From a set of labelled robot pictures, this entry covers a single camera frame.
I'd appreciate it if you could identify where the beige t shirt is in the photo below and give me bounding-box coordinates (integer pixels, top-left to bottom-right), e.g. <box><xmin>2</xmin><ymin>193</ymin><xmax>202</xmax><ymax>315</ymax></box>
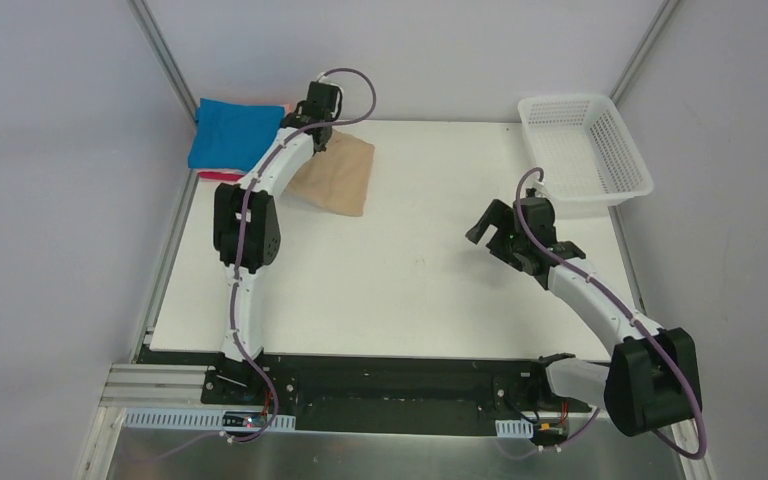
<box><xmin>287</xmin><ymin>131</ymin><xmax>375</xmax><ymax>217</ymax></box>

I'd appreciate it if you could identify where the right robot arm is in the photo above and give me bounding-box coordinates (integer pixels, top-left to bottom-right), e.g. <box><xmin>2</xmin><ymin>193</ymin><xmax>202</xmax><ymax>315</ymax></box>
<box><xmin>465</xmin><ymin>196</ymin><xmax>703</xmax><ymax>437</ymax></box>

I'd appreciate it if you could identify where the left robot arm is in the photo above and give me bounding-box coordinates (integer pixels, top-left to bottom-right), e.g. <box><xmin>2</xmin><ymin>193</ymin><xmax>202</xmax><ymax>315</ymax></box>
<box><xmin>212</xmin><ymin>79</ymin><xmax>343</xmax><ymax>388</ymax></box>

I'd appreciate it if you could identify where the white plastic basket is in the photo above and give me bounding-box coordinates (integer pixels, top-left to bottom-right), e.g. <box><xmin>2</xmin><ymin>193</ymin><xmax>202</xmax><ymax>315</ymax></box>
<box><xmin>517</xmin><ymin>93</ymin><xmax>654</xmax><ymax>217</ymax></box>

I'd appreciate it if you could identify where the blue folded t shirt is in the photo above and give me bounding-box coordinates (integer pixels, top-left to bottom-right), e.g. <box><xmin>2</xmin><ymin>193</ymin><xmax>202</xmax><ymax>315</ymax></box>
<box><xmin>187</xmin><ymin>98</ymin><xmax>286</xmax><ymax>172</ymax></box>

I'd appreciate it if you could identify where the red folded t shirt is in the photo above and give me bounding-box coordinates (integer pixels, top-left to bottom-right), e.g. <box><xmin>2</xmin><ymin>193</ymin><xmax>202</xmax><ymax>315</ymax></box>
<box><xmin>197</xmin><ymin>171</ymin><xmax>244</xmax><ymax>183</ymax></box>

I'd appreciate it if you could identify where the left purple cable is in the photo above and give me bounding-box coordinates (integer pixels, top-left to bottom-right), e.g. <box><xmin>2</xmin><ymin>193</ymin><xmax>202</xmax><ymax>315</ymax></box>
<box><xmin>231</xmin><ymin>67</ymin><xmax>379</xmax><ymax>399</ymax></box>

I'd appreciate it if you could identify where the purple cable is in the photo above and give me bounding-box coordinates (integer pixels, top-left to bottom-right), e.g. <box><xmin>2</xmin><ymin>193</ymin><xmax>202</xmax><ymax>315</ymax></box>
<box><xmin>231</xmin><ymin>67</ymin><xmax>379</xmax><ymax>399</ymax></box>
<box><xmin>513</xmin><ymin>166</ymin><xmax>709</xmax><ymax>462</ymax></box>

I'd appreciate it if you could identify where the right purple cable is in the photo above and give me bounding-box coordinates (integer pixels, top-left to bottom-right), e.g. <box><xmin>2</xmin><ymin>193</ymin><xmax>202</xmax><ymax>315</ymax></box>
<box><xmin>513</xmin><ymin>166</ymin><xmax>709</xmax><ymax>462</ymax></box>

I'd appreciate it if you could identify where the right aluminium frame post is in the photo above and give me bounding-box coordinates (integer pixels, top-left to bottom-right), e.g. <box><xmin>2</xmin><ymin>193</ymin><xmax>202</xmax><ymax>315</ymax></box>
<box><xmin>609</xmin><ymin>0</ymin><xmax>683</xmax><ymax>107</ymax></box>

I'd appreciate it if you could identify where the aluminium frame post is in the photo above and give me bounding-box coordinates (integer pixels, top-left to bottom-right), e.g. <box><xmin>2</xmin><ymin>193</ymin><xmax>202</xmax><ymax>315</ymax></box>
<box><xmin>127</xmin><ymin>0</ymin><xmax>198</xmax><ymax>120</ymax></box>
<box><xmin>609</xmin><ymin>0</ymin><xmax>683</xmax><ymax>107</ymax></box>

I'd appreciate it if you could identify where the left aluminium frame post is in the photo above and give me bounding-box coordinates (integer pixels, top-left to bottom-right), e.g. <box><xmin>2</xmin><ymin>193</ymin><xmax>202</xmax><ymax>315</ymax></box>
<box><xmin>127</xmin><ymin>0</ymin><xmax>198</xmax><ymax>120</ymax></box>

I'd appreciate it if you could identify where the right white cable duct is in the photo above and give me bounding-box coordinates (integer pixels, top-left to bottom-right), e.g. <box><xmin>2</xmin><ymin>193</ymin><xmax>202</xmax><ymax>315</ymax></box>
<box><xmin>494</xmin><ymin>419</ymin><xmax>534</xmax><ymax>439</ymax></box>

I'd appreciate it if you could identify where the white cable duct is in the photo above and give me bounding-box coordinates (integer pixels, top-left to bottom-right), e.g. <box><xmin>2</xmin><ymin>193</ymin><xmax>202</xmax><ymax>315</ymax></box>
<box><xmin>494</xmin><ymin>419</ymin><xmax>534</xmax><ymax>439</ymax></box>
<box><xmin>122</xmin><ymin>408</ymin><xmax>296</xmax><ymax>433</ymax></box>

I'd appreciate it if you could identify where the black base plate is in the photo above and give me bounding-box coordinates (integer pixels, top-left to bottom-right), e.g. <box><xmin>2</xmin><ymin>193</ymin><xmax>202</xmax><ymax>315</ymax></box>
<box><xmin>137</xmin><ymin>347</ymin><xmax>591</xmax><ymax>437</ymax></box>

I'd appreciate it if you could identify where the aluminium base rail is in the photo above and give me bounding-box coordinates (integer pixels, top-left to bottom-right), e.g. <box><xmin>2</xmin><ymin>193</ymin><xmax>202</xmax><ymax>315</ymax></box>
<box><xmin>100</xmin><ymin>364</ymin><xmax>207</xmax><ymax>408</ymax></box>

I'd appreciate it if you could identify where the left white cable duct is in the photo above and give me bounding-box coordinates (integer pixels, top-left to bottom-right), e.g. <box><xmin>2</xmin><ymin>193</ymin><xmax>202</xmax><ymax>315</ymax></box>
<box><xmin>122</xmin><ymin>408</ymin><xmax>296</xmax><ymax>433</ymax></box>

